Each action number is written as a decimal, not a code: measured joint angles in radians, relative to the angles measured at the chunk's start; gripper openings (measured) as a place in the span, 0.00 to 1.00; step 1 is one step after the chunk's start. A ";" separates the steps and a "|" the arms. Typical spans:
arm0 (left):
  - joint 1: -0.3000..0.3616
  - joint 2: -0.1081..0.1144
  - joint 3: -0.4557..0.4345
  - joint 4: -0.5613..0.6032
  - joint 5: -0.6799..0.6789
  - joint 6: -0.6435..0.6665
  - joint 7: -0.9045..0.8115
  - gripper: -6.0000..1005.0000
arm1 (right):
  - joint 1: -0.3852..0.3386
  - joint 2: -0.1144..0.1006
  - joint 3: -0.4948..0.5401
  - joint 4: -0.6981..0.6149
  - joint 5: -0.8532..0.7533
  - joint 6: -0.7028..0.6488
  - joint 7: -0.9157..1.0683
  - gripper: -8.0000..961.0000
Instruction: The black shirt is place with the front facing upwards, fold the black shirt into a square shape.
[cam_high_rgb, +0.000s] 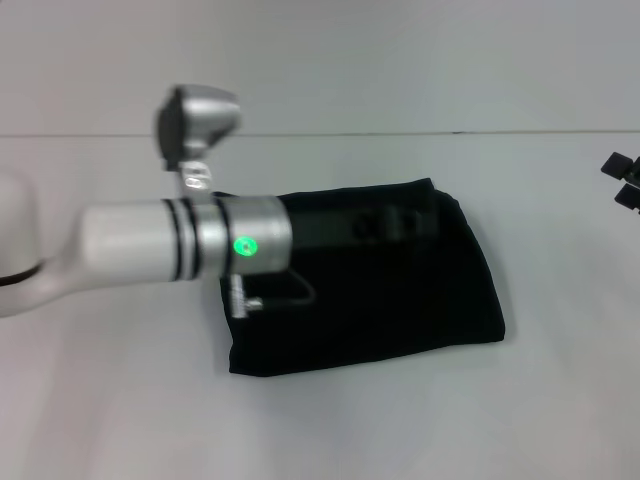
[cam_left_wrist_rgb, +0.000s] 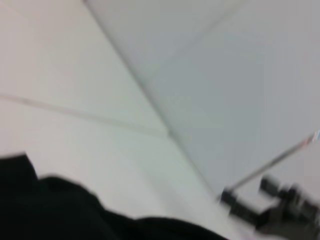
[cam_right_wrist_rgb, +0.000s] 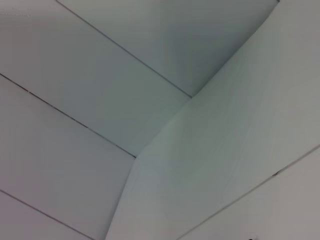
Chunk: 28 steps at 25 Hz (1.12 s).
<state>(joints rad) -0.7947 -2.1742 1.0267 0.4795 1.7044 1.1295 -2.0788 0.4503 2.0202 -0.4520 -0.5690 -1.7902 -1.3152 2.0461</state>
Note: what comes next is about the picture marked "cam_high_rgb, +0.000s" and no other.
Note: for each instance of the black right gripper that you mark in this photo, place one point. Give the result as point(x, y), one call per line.
point(636, 172)

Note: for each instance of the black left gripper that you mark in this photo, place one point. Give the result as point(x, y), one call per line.
point(340, 230)

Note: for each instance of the black shirt with FREE print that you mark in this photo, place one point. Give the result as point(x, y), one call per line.
point(390, 310)

